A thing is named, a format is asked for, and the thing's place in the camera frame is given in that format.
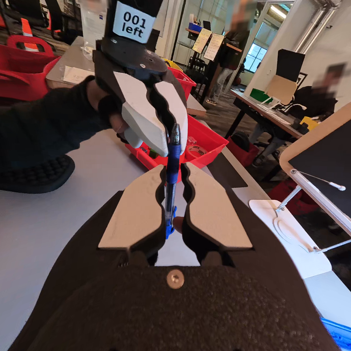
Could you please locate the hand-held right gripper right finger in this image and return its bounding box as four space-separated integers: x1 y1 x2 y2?
180 162 253 265

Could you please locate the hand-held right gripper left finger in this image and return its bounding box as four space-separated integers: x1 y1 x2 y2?
98 165 167 265

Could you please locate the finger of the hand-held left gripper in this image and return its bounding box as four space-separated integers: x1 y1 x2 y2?
154 81 189 155
113 71 169 157

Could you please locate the red storage bin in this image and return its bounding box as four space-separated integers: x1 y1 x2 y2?
125 114 229 183
167 67 197 100

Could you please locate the blue gel pen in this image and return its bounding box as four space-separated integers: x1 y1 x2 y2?
164 123 182 239

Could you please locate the person's left forearm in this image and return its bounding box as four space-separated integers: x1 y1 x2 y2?
0 75 110 168

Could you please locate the yellow object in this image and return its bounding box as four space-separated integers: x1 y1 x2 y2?
300 116 320 131

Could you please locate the person's left hand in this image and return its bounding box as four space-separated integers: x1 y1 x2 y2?
86 79 129 134

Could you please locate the clear plastic bag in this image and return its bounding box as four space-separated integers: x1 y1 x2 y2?
80 3 107 59

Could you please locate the yellow storage bin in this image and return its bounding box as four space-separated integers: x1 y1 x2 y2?
162 58 184 72

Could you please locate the white paper sheet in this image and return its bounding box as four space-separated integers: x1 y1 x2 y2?
63 66 95 85

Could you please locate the black floor lamp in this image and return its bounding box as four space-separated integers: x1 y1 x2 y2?
170 0 187 61

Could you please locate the grey side table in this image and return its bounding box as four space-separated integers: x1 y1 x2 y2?
45 36 207 117

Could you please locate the red floor basket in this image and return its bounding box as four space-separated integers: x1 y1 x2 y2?
227 132 259 168

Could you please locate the paper sheet board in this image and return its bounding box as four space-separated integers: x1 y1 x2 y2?
192 27 213 54
203 33 225 61

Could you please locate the green storage bin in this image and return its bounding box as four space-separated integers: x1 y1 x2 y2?
250 88 273 104

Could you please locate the orange traffic cone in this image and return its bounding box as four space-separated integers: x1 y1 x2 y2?
20 18 39 52

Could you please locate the red plastic tote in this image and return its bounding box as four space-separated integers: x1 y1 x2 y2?
0 34 61 102

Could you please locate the black textured armrest pad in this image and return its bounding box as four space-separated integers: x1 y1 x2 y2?
0 155 75 194

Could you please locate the small black device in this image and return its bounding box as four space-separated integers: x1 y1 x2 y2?
291 118 310 131

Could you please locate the black board book stand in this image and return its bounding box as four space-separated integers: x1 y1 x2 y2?
261 49 306 110
248 103 351 279

